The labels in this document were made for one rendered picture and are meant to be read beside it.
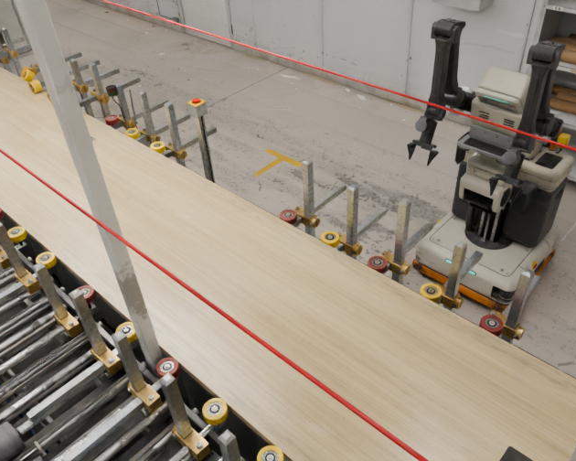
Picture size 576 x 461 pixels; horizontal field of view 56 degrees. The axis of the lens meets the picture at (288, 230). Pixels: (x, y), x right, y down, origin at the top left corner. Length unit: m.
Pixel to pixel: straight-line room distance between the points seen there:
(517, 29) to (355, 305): 3.07
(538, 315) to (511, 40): 2.21
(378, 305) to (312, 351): 0.33
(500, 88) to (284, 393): 1.64
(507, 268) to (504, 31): 2.11
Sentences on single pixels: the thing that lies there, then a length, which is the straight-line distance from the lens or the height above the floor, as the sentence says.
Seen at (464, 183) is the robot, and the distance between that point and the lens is 2.98.
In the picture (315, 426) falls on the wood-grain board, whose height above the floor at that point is 0.90.
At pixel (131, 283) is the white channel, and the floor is 1.23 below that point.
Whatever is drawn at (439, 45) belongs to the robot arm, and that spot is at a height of 1.54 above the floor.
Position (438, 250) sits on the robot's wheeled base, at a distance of 3.31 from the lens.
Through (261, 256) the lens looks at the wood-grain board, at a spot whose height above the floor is 0.90.
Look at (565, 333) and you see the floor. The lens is 3.43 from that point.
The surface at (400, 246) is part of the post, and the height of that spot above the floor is 0.96.
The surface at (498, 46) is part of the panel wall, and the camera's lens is 4.77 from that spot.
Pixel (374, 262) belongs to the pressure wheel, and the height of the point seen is 0.90.
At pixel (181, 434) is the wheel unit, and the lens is 1.87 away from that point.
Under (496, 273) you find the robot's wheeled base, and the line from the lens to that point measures 3.22.
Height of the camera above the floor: 2.45
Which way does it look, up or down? 40 degrees down
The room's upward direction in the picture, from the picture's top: 4 degrees counter-clockwise
